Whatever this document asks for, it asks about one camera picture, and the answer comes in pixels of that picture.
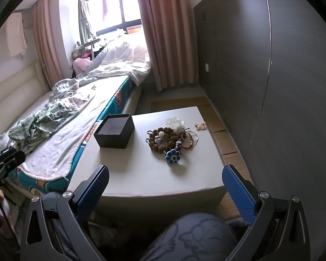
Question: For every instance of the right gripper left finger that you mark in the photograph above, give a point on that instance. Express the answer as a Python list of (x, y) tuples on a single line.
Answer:
[(75, 208)]

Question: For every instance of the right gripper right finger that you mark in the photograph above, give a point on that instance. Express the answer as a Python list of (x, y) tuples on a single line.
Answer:
[(257, 243)]

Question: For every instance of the blue flower hair scrunchie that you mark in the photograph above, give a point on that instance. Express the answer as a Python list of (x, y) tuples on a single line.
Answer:
[(173, 156)]

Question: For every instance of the gold butterfly brooch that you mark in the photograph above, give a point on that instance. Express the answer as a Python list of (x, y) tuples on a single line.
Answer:
[(200, 126)]

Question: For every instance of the white fabric flower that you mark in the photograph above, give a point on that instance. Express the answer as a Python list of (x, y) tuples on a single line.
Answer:
[(176, 124)]

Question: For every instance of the black jewelry box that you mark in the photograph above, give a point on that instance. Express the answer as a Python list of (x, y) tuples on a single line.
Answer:
[(115, 131)]

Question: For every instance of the cardboard sheet on floor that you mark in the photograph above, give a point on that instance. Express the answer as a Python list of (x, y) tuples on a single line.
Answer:
[(220, 135)]

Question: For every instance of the bed with white blanket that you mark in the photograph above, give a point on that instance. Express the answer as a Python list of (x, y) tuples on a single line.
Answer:
[(50, 166)]

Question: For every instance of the person's patterned trouser leg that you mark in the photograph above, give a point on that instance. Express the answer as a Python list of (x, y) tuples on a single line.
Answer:
[(196, 236)]

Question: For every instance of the beige padded headboard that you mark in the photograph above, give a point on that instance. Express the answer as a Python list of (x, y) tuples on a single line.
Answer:
[(19, 92)]

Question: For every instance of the white square table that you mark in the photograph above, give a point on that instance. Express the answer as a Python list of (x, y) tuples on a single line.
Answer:
[(143, 185)]

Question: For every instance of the green patterned clothes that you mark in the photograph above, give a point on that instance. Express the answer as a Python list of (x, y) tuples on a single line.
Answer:
[(68, 99)]

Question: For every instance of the hanging white cloth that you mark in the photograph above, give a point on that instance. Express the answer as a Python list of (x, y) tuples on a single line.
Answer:
[(15, 37)]

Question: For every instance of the pink plush toy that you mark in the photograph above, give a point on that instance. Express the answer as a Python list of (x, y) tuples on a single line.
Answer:
[(80, 65)]

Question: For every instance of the dark grey wardrobe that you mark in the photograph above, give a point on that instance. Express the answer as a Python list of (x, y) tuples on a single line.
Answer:
[(267, 80)]

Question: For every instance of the pink curtain left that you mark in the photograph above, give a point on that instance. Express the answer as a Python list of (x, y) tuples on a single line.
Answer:
[(45, 46)]

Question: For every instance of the pink curtain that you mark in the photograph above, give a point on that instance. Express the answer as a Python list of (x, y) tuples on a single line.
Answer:
[(45, 46), (171, 40)]

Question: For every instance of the white duvet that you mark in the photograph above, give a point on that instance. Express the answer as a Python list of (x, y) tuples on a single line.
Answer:
[(127, 55)]

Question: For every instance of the pink curtain right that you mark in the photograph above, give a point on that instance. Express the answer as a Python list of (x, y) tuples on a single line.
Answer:
[(171, 40)]

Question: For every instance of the window with dark frame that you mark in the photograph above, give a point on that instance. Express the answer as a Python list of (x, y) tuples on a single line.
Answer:
[(107, 16)]

